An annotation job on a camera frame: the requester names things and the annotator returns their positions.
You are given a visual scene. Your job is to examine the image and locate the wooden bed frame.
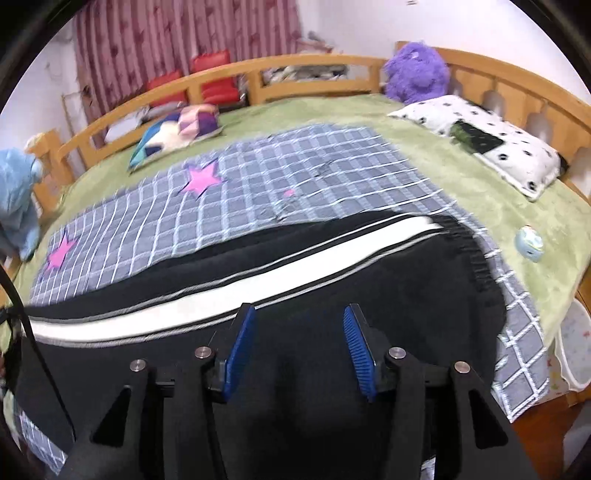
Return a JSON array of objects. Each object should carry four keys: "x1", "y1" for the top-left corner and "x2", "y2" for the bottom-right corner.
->
[{"x1": 28, "y1": 48, "x2": 590, "y2": 223}]

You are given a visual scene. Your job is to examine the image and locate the green bed sheet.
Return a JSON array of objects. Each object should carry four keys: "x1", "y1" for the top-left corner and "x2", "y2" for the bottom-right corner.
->
[{"x1": 16, "y1": 96, "x2": 590, "y2": 344}]

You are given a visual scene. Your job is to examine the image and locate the black pants with white stripe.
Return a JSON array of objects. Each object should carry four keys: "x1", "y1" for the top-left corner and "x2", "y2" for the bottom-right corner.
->
[{"x1": 15, "y1": 210, "x2": 506, "y2": 479}]

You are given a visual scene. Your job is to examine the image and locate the black cable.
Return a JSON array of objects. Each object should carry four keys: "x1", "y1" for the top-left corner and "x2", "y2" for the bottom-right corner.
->
[{"x1": 0, "y1": 264, "x2": 77, "y2": 444}]

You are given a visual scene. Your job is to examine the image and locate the white patterned bin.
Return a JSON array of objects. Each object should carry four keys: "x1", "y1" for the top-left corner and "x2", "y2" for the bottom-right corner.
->
[{"x1": 547, "y1": 299, "x2": 591, "y2": 400}]

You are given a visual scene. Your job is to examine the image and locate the grey checked blanket with stars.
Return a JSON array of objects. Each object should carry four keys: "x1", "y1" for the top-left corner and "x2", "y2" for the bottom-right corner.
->
[{"x1": 13, "y1": 123, "x2": 551, "y2": 476}]

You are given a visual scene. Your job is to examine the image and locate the colourful geometric pillow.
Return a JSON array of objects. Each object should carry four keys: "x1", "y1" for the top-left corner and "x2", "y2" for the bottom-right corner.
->
[{"x1": 128, "y1": 104, "x2": 223, "y2": 172}]

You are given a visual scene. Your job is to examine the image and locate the purple plush toy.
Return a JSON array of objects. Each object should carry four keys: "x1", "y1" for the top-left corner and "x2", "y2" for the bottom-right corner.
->
[{"x1": 384, "y1": 42, "x2": 451, "y2": 105}]

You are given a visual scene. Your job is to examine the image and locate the small round light-blue toy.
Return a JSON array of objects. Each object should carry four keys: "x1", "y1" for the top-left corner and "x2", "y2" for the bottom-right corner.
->
[{"x1": 515, "y1": 225, "x2": 544, "y2": 263}]

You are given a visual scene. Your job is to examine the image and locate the light blue towel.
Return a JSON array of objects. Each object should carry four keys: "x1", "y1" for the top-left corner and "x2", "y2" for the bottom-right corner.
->
[{"x1": 0, "y1": 148, "x2": 43, "y2": 261}]

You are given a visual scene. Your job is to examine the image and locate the maroon patterned curtain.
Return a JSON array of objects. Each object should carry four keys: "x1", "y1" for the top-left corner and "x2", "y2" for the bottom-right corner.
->
[{"x1": 73, "y1": 0, "x2": 301, "y2": 121}]

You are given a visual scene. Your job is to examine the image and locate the white black-dotted pillow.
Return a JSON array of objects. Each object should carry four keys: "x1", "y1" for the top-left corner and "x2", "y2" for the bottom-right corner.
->
[{"x1": 389, "y1": 95, "x2": 563, "y2": 201}]

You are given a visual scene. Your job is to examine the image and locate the left red chair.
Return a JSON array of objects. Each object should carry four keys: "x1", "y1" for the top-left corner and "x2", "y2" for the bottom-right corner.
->
[{"x1": 144, "y1": 69, "x2": 188, "y2": 108}]

